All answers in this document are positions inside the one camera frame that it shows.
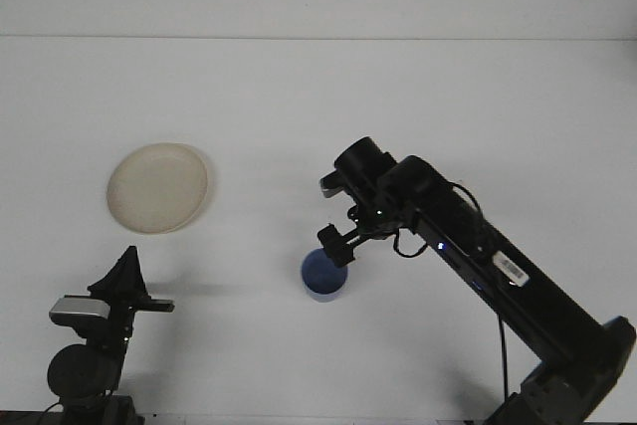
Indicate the pale blue cup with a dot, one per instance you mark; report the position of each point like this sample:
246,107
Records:
323,280

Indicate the pale round plate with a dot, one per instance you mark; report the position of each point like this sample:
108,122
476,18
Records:
156,188

